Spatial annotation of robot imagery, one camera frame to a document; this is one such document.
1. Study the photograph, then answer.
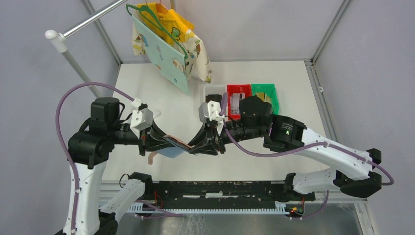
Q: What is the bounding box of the green plastic bin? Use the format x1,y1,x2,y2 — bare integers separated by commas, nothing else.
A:
251,84,279,115

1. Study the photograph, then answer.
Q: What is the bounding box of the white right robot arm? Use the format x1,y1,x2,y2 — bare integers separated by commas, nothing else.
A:
189,96,383,200

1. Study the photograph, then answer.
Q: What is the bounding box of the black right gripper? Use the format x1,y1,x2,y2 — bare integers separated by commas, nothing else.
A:
188,118,265,155

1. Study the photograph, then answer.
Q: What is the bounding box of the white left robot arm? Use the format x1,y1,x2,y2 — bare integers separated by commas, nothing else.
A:
60,97,179,235

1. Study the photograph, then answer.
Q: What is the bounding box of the silver clothes rack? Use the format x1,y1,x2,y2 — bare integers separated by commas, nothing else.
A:
45,0,130,98

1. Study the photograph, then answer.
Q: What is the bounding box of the green clothes hanger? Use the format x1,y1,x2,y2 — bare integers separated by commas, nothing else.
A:
126,4,188,59

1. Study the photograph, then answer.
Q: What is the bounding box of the white slotted cable duct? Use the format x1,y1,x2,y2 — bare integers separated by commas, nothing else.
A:
124,202,288,215

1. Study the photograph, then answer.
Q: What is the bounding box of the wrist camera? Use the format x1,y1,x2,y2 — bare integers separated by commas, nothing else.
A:
130,98,153,139
198,101,225,135

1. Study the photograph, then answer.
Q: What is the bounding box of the red plastic bin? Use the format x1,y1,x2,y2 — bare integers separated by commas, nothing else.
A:
227,84,252,119

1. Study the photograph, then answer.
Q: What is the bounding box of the yellow patterned children shirt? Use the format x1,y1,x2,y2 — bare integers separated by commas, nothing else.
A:
132,2,213,83

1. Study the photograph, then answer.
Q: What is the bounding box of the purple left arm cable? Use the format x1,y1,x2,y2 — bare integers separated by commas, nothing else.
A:
55,81,182,235

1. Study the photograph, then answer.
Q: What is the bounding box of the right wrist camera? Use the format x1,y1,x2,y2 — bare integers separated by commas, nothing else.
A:
198,101,225,135

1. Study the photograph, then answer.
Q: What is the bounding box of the white plastic bin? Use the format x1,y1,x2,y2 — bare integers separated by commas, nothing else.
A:
202,84,228,107

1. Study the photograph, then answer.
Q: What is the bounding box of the white cards stack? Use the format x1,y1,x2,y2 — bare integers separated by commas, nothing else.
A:
231,93,246,116

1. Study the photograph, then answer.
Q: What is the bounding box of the gold cards stack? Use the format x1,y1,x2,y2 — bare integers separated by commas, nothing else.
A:
255,93,272,103

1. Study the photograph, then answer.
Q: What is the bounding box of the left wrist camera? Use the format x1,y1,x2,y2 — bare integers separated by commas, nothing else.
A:
130,98,153,139

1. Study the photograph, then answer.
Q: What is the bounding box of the light green cartoon garment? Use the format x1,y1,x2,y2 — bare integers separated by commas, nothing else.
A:
132,16,190,95

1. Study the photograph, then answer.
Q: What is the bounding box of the black cards stack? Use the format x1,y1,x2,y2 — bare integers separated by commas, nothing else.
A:
206,94,223,103

